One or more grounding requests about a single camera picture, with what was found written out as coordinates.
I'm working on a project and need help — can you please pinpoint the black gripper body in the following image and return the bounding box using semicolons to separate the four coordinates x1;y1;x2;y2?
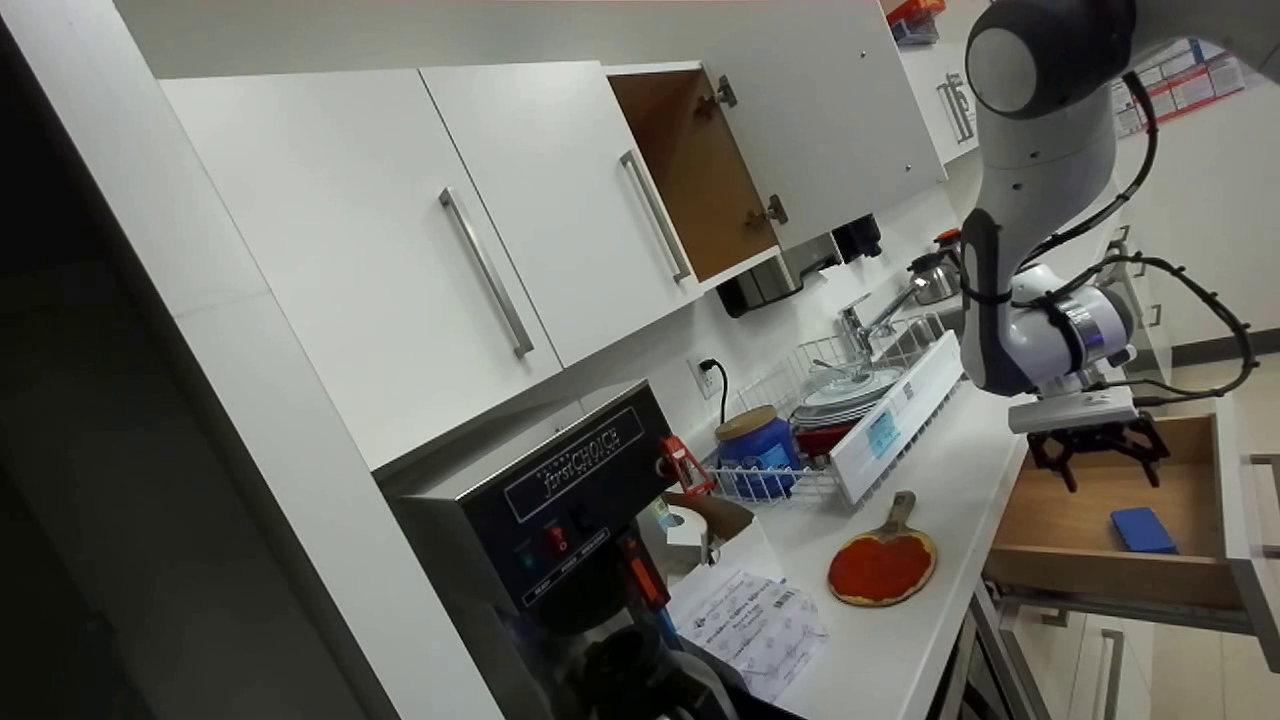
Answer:
1039;417;1154;472

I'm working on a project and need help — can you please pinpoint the blue rectangular eraser block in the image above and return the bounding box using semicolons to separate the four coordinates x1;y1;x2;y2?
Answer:
1109;502;1181;559

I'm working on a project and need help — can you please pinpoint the wooden drawer white front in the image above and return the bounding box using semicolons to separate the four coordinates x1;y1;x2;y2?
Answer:
981;395;1280;672

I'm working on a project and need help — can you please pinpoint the white lower cabinet drawer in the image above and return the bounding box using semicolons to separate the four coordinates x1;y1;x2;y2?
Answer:
1012;602;1164;720

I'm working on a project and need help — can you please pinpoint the open white cabinet door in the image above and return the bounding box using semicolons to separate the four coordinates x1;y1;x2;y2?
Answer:
704;0;954;250

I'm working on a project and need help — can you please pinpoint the white board blue label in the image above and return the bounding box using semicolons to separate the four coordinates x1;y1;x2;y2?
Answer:
827;326;972;510

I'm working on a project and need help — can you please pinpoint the black built-in oven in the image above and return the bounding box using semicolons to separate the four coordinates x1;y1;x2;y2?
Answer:
936;585;1058;720

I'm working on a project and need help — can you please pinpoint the steel kettle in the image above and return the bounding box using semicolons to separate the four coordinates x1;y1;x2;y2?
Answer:
908;248;969;305

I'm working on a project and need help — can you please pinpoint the white plates stack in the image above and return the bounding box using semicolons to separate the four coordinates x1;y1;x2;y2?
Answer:
792;355;912;431

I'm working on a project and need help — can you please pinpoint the red bowl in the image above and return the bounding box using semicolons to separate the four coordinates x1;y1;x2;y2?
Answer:
792;417;856;461

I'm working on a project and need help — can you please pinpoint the steel kitchen faucet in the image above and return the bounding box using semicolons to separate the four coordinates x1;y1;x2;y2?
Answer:
836;273;936;373

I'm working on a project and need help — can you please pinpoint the blue container cork lid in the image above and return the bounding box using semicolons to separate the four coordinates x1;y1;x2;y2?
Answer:
712;404;809;508

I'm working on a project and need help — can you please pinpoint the printed paper sheet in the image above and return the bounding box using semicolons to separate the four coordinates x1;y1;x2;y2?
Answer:
663;565;834;709

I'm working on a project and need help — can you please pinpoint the black paper towel dispenser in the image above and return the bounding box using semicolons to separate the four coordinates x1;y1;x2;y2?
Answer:
712;250;809;321

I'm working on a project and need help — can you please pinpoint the printed notice sheet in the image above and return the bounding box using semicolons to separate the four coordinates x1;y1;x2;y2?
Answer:
931;72;981;150

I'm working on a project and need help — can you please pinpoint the orange box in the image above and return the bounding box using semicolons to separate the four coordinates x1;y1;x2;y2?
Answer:
883;0;954;51

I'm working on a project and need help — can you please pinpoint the glass coffee pot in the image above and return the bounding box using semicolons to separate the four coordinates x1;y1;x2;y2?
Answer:
552;622;726;720

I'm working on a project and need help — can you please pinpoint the black steel coffee machine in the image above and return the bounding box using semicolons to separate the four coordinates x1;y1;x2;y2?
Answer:
377;378;754;720

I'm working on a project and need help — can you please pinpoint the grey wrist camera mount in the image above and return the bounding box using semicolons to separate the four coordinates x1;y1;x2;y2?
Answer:
1008;382;1141;435

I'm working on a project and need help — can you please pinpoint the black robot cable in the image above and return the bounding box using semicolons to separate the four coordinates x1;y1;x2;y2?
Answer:
1023;72;1260;404

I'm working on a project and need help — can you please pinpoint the white wire dish rack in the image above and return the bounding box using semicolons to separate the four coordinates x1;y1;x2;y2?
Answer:
704;336;936;510

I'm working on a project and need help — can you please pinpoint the small black wall box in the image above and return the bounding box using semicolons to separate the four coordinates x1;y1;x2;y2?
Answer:
834;212;887;264

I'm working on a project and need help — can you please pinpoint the red handled decanter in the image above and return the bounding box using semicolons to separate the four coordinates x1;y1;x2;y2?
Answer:
652;431;762;547

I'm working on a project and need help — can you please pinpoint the wall calendar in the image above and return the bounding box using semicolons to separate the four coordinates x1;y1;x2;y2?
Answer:
1116;37;1254;135

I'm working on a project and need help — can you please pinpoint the white cabinet door long handle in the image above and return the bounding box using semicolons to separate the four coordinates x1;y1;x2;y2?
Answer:
156;64;569;472
419;57;708;373

